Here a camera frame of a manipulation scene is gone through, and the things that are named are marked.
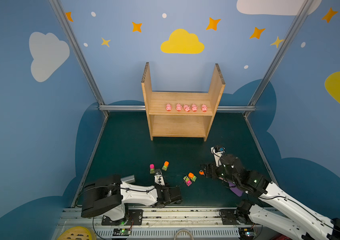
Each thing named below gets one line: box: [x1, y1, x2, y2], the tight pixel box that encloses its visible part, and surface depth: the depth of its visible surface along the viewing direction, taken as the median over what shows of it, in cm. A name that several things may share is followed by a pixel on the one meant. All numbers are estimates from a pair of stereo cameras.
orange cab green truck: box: [161, 161, 170, 171], surface depth 92 cm
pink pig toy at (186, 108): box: [183, 104, 191, 112], surface depth 86 cm
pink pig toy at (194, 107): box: [191, 103, 198, 112], surface depth 86 cm
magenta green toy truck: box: [183, 175, 193, 187], surface depth 86 cm
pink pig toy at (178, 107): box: [176, 102, 183, 112], surface depth 86 cm
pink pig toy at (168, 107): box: [165, 103, 172, 112], surface depth 86 cm
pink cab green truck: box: [149, 163, 155, 174], surface depth 92 cm
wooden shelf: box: [141, 62, 226, 142], surface depth 95 cm
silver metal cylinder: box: [120, 174, 136, 184], surface depth 86 cm
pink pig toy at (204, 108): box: [201, 104, 208, 113], surface depth 86 cm
